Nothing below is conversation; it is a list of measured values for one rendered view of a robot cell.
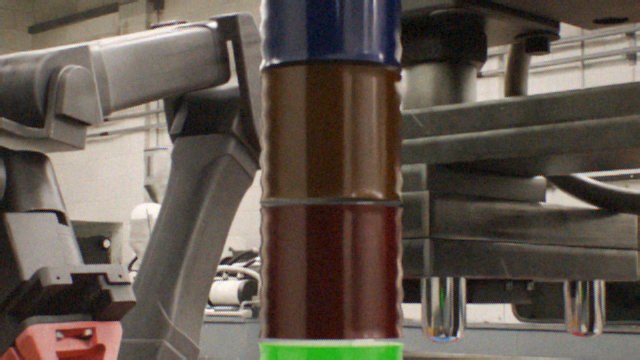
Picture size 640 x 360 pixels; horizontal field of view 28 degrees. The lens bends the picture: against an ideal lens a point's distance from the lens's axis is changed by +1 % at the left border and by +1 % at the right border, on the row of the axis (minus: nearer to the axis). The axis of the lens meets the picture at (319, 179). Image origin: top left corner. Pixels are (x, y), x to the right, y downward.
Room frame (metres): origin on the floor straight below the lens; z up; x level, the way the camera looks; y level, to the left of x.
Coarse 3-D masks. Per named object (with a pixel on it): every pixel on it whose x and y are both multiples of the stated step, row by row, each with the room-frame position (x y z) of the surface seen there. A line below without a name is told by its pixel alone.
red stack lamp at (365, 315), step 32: (288, 224) 0.32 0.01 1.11; (320, 224) 0.31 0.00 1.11; (352, 224) 0.31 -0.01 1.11; (384, 224) 0.32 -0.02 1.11; (288, 256) 0.32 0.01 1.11; (320, 256) 0.31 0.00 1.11; (352, 256) 0.31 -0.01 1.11; (384, 256) 0.32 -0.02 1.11; (288, 288) 0.32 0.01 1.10; (320, 288) 0.31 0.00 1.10; (352, 288) 0.31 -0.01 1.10; (384, 288) 0.32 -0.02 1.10; (288, 320) 0.32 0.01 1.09; (320, 320) 0.31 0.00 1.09; (352, 320) 0.31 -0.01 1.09; (384, 320) 0.32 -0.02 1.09
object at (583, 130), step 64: (448, 64) 0.60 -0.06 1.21; (448, 128) 0.56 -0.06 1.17; (512, 128) 0.54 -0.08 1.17; (576, 128) 0.52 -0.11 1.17; (448, 192) 0.57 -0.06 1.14; (512, 192) 0.61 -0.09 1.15; (448, 256) 0.54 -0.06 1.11; (512, 256) 0.57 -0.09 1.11; (576, 256) 0.62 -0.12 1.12; (448, 320) 0.55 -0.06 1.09; (576, 320) 0.64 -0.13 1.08
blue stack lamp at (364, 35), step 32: (288, 0) 0.32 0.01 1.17; (320, 0) 0.31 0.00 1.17; (352, 0) 0.31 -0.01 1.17; (384, 0) 0.32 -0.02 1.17; (288, 32) 0.32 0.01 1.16; (320, 32) 0.31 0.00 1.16; (352, 32) 0.31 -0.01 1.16; (384, 32) 0.32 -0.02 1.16; (288, 64) 0.32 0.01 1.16; (320, 64) 0.32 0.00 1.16; (352, 64) 0.32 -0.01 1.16; (384, 64) 0.32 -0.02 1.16
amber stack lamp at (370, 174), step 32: (288, 96) 0.32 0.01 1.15; (320, 96) 0.31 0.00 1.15; (352, 96) 0.31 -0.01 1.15; (384, 96) 0.32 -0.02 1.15; (288, 128) 0.32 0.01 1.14; (320, 128) 0.31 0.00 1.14; (352, 128) 0.31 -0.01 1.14; (384, 128) 0.32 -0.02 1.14; (288, 160) 0.32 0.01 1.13; (320, 160) 0.31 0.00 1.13; (352, 160) 0.31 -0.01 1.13; (384, 160) 0.32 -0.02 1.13; (288, 192) 0.32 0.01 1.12; (320, 192) 0.31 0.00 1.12; (352, 192) 0.31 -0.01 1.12; (384, 192) 0.32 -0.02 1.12
